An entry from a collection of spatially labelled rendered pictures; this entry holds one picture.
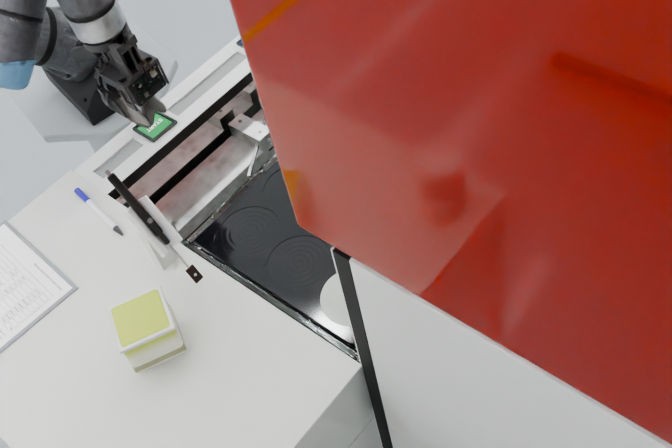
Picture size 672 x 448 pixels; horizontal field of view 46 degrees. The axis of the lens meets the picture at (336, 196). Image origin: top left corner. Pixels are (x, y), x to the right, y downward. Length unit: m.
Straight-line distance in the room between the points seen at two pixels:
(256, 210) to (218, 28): 1.99
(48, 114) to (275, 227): 0.67
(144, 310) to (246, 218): 0.29
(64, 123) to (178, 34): 1.60
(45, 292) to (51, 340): 0.08
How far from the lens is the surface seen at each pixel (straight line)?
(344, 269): 0.82
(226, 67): 1.47
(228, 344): 1.07
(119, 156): 1.38
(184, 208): 1.36
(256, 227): 1.26
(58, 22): 1.62
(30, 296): 1.24
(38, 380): 1.15
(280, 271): 1.20
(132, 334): 1.04
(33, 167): 2.96
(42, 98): 1.80
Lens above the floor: 1.86
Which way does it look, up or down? 49 degrees down
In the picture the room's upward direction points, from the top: 13 degrees counter-clockwise
